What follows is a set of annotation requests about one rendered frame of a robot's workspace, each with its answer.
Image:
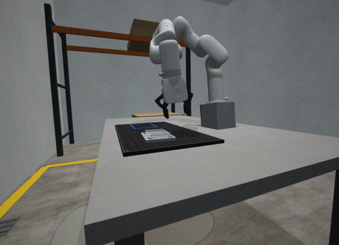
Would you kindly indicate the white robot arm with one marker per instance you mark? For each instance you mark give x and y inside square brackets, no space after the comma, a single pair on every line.
[165,50]

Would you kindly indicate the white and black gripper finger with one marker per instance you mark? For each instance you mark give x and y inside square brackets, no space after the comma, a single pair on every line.
[164,106]
[187,102]

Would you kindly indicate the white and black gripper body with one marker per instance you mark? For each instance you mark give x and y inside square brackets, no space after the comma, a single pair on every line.
[174,89]

